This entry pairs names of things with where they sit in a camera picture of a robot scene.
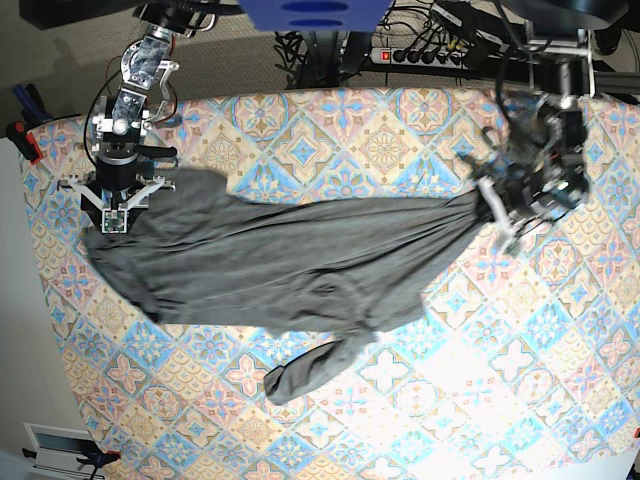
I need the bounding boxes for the white power strip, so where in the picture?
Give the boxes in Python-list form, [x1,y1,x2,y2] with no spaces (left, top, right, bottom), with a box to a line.
[370,47,466,69]

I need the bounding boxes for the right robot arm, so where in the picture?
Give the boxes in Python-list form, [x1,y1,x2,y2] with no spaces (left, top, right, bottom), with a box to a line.
[58,1,241,234]

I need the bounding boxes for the red black clamp upper left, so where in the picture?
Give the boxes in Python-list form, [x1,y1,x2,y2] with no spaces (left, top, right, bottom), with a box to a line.
[5,121,42,165]

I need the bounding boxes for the patterned tablecloth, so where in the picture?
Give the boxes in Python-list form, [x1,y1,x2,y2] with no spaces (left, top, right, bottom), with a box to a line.
[21,89,639,479]

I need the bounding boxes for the grey t-shirt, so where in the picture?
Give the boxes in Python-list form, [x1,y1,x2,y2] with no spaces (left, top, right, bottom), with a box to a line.
[84,168,481,405]

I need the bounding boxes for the black orange clamp lower left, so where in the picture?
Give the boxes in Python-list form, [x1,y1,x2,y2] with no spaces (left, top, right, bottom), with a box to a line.
[22,448,121,479]

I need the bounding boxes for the blue black clamp handles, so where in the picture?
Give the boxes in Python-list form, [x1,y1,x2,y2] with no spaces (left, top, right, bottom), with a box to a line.
[12,83,54,126]

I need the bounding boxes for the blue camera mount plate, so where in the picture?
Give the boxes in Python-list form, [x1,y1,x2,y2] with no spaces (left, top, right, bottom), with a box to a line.
[238,0,392,32]

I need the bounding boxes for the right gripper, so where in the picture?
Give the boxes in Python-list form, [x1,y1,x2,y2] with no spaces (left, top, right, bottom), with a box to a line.
[57,157,175,234]

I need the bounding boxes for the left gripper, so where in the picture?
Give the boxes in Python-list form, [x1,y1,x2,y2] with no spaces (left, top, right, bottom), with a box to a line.
[462,127,565,255]

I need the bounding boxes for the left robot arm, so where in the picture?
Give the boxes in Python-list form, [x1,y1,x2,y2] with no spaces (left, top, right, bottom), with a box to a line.
[463,1,629,253]

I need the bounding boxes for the white floor vent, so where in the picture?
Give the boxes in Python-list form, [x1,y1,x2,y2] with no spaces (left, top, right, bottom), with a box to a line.
[24,422,97,479]

